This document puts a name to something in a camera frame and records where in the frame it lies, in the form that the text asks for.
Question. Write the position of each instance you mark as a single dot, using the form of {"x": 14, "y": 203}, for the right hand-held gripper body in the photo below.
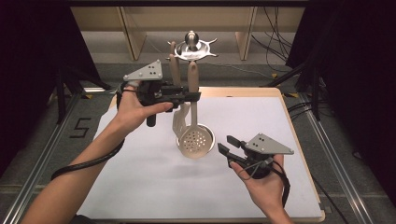
{"x": 266, "y": 146}

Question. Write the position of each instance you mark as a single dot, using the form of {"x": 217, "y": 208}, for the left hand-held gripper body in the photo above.
{"x": 149, "y": 73}

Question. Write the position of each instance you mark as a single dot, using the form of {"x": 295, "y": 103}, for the beige slotted turner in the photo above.
{"x": 175, "y": 70}

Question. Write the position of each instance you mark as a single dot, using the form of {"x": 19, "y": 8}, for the beige perforated skimmer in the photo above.
{"x": 194, "y": 141}

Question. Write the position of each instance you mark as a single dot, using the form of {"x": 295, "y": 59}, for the steel utensil rack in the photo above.
{"x": 192, "y": 51}

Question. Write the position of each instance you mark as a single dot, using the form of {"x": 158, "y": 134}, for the person's left hand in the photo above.
{"x": 132, "y": 113}

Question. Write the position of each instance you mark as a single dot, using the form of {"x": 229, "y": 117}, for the person's right hand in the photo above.
{"x": 269, "y": 193}

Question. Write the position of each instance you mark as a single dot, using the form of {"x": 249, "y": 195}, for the wooden shelf unit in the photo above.
{"x": 134, "y": 40}

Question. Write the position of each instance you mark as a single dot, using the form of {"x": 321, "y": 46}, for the black stand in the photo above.
{"x": 316, "y": 99}
{"x": 61, "y": 99}

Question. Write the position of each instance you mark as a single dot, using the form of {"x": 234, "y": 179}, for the white table sheet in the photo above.
{"x": 149, "y": 186}

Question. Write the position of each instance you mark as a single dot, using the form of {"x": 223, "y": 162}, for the black curtain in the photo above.
{"x": 358, "y": 77}
{"x": 28, "y": 62}

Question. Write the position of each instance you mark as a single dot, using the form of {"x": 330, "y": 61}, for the metal floor rail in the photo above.
{"x": 323, "y": 133}
{"x": 39, "y": 168}

